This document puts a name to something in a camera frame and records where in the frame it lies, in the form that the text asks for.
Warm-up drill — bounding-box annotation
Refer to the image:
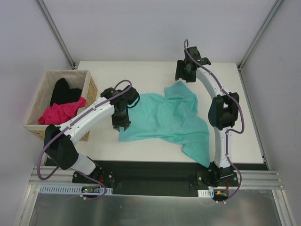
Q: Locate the right rear aluminium post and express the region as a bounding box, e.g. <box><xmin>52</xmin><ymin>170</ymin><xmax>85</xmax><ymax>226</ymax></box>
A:
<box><xmin>238</xmin><ymin>0</ymin><xmax>284</xmax><ymax>71</ymax></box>

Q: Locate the aluminium front frame rail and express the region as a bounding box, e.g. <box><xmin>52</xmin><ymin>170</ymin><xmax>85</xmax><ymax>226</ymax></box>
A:
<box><xmin>29</xmin><ymin>167</ymin><xmax>284</xmax><ymax>190</ymax></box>

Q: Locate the white cable duct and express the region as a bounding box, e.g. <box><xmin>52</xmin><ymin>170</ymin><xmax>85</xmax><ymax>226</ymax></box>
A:
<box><xmin>40</xmin><ymin>185</ymin><xmax>113</xmax><ymax>195</ymax></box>
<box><xmin>197</xmin><ymin>188</ymin><xmax>229</xmax><ymax>198</ymax></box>

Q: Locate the teal t shirt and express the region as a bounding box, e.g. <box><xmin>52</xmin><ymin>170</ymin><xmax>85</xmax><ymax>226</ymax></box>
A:
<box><xmin>119</xmin><ymin>82</ymin><xmax>210</xmax><ymax>168</ymax></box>

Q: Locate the right white cable duct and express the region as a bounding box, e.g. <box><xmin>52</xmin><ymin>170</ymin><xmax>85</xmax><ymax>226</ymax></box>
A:
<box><xmin>197</xmin><ymin>188</ymin><xmax>229</xmax><ymax>198</ymax></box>

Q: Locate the left rear aluminium post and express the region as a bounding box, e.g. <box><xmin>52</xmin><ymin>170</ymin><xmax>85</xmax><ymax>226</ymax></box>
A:
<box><xmin>35</xmin><ymin>0</ymin><xmax>77</xmax><ymax>70</ymax></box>

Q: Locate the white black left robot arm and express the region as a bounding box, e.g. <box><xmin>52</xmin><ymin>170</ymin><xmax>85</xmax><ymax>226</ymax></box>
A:
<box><xmin>43</xmin><ymin>85</ymin><xmax>140</xmax><ymax>183</ymax></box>

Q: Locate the left white cable duct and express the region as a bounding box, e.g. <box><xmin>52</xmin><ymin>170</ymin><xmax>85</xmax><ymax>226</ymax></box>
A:
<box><xmin>40</xmin><ymin>185</ymin><xmax>113</xmax><ymax>195</ymax></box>

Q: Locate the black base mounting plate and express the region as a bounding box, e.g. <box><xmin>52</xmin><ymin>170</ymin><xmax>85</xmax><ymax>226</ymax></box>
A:
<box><xmin>71</xmin><ymin>161</ymin><xmax>244</xmax><ymax>195</ymax></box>

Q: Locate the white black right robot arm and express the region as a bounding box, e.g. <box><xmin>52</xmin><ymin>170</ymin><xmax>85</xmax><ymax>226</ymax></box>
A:
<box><xmin>175</xmin><ymin>47</ymin><xmax>239</xmax><ymax>187</ymax></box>

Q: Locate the pink t shirt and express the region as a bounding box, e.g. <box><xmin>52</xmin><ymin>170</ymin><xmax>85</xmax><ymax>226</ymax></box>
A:
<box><xmin>38</xmin><ymin>97</ymin><xmax>86</xmax><ymax>125</ymax></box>

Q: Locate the aluminium post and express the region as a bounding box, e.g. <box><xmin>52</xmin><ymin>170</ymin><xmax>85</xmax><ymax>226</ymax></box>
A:
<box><xmin>238</xmin><ymin>0</ymin><xmax>284</xmax><ymax>71</ymax></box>
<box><xmin>35</xmin><ymin>0</ymin><xmax>77</xmax><ymax>70</ymax></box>

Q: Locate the black t shirt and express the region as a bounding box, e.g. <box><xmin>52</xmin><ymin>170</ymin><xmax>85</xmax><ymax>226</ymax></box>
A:
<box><xmin>49</xmin><ymin>78</ymin><xmax>82</xmax><ymax>106</ymax></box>

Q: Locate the wicker laundry basket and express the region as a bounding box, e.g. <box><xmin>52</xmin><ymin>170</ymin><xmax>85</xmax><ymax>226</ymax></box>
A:
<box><xmin>24</xmin><ymin>70</ymin><xmax>98</xmax><ymax>139</ymax></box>

